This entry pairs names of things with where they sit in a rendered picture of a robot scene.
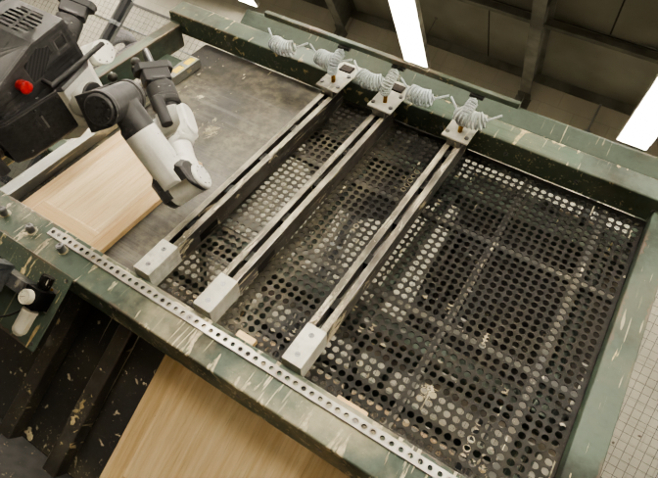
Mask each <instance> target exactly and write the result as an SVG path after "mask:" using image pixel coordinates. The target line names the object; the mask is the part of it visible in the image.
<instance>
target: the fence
mask: <svg viewBox="0 0 658 478"><path fill-rule="evenodd" d="M190 58H193V59H195V61H194V62H192V63H191V64H190V65H185V64H183V63H184V62H185V61H187V60H188V59H190ZM178 66H181V67H183V68H184V69H183V70H181V71H180V72H178V73H175V72H172V73H171V76H172V81H173V83H174V85H176V84H178V83H179V82H181V81H182V80H183V79H185V78H186V77H187V76H189V75H190V74H192V73H193V72H195V71H196V70H197V69H199V68H200V67H201V65H200V60H199V59H197V58H195V57H193V56H189V57H188V58H186V59H185V60H184V61H182V62H181V63H179V64H178V65H176V66H175V67H174V68H173V69H175V68H177V67H178ZM117 128H118V125H117V124H116V125H114V126H112V127H110V128H107V129H104V130H100V131H96V132H92V133H91V131H90V129H89V128H88V129H87V130H86V131H85V132H84V133H83V134H82V136H81V137H80V138H72V139H71V140H69V141H68V142H67V143H65V144H64V145H62V146H61V147H59V148H58V149H57V150H55V151H54V152H52V153H51V154H49V155H48V156H47V157H45V158H44V159H42V160H41V161H39V162H38V163H37V164H35V165H34V166H32V167H30V168H29V169H28V170H26V171H25V172H23V173H22V174H20V175H19V176H17V177H16V178H15V179H13V180H12V181H10V182H9V183H7V184H6V185H5V186H3V187H2V188H0V190H2V191H3V192H5V193H6V194H8V195H10V196H11V197H13V198H14V199H16V200H19V199H20V198H21V197H23V196H24V195H25V194H27V193H28V192H30V191H31V190H32V189H34V188H35V187H36V186H38V185H39V184H41V183H42V182H43V181H45V180H46V179H47V178H49V177H50V176H52V175H53V174H54V173H56V172H57V171H58V170H60V169H61V168H63V167H64V166H66V165H67V164H68V163H70V162H71V161H73V160H74V159H75V158H77V157H78V156H79V155H81V154H82V153H84V152H85V151H86V150H88V149H89V148H90V147H92V146H93V145H95V144H96V143H97V142H99V141H100V140H101V139H103V138H104V137H106V136H107V135H108V134H110V133H111V132H112V131H114V130H115V129H117Z"/></svg>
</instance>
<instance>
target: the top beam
mask: <svg viewBox="0 0 658 478"><path fill-rule="evenodd" d="M169 15H170V19H171V20H172V21H175V22H178V23H180V25H181V26H182V30H183V34H185V35H188V36H190V37H193V38H195V39H198V40H200V41H203V42H205V43H208V44H209V45H211V46H214V47H216V48H219V49H221V50H224V51H226V52H229V53H231V54H234V55H236V56H239V57H241V58H244V59H246V60H249V61H251V62H254V63H256V64H259V65H261V66H264V67H266V68H269V69H271V70H274V71H276V72H280V73H282V74H285V75H287V76H289V77H291V78H294V79H296V80H299V81H301V82H304V83H306V84H309V85H311V86H314V87H316V88H319V89H321V87H320V86H317V85H315V84H316V83H317V82H318V81H319V80H320V79H321V78H322V77H323V76H324V75H325V74H326V73H327V69H325V68H322V67H320V66H318V65H317V64H315V63H314V61H313V56H314V54H315V53H314V51H313V50H311V49H308V48H305V47H304V46H302V47H300V48H297V51H296V54H295V55H294V56H293V57H283V56H280V55H277V54H276V53H274V52H273V51H271V50H270V49H269V47H268V41H269V39H270V38H271V36H270V34H269V33H266V32H264V31H261V30H258V29H256V28H253V27H251V26H248V25H245V24H241V23H238V22H236V21H233V20H230V19H228V18H226V17H223V16H221V15H218V14H215V13H213V12H210V11H207V10H205V9H202V8H199V7H197V6H194V5H191V4H189V3H186V2H182V3H180V4H178V5H177V6H175V7H174V8H172V9H170V10H169ZM378 92H379V91H371V90H367V89H364V88H363V87H361V86H360V85H359V84H357V83H356V82H355V81H354V78H353V79H352V80H351V81H350V82H349V83H348V84H347V85H346V86H345V87H344V93H343V99H346V100H348V101H351V102H353V103H356V104H358V105H360V106H362V107H365V108H367V109H370V110H373V108H371V107H368V106H367V104H368V103H369V102H370V101H371V100H372V99H373V98H374V96H375V95H376V94H377V93H378ZM454 111H455V107H454V105H453V103H451V102H449V101H446V100H444V99H436V100H435V101H433V104H432V106H430V105H429V107H428V108H426V107H422V106H418V105H415V104H412V103H411V102H408V100H407V99H404V100H403V101H402V102H401V103H400V104H399V106H398V107H397V108H396V109H395V111H394V119H395V120H399V121H401V122H404V123H406V124H408V125H411V126H413V127H416V128H418V129H421V130H423V131H426V132H428V133H431V134H433V135H436V136H438V137H441V138H443V139H445V140H447V138H446V137H444V136H442V135H441V134H442V133H443V131H444V130H445V129H446V128H447V126H448V125H449V123H450V122H451V121H452V120H453V118H452V116H453V112H454ZM466 148H467V149H470V150H472V151H474V152H477V153H479V154H482V155H484V156H487V157H489V158H492V159H494V160H497V161H499V162H502V163H504V164H507V165H509V166H512V167H516V168H518V169H520V170H522V171H525V172H527V173H530V174H532V175H535V176H537V177H539V178H542V179H544V180H547V181H549V182H552V183H554V184H557V185H559V186H562V187H564V188H567V189H569V190H572V191H574V192H577V193H579V194H582V195H584V196H587V197H589V198H592V199H593V200H596V201H598V202H601V203H603V204H605V205H608V206H610V207H613V208H615V209H618V210H620V211H623V212H625V213H628V214H630V215H634V216H637V217H639V218H642V219H644V220H647V218H648V217H649V215H650V214H651V213H655V212H657V213H658V180H656V179H654V178H651V177H648V176H646V175H643V174H640V173H638V172H635V171H632V170H630V169H627V168H625V167H620V166H618V165H615V164H612V163H610V162H607V161H604V160H602V159H599V158H597V157H595V156H592V155H589V154H587V153H584V152H581V151H579V150H576V149H573V148H571V147H568V146H566V145H563V144H560V143H558V142H555V141H552V140H550V139H547V138H544V137H542V136H539V135H536V134H534V133H532V132H529V131H527V130H524V129H521V128H519V127H516V126H513V125H511V124H508V123H506V122H503V121H500V120H498V119H493V120H490V121H488V122H486V128H483V127H482V130H479V129H478V131H477V132H476V134H475V135H474V136H473V138H472V139H471V140H470V142H469V143H468V145H467V146H466Z"/></svg>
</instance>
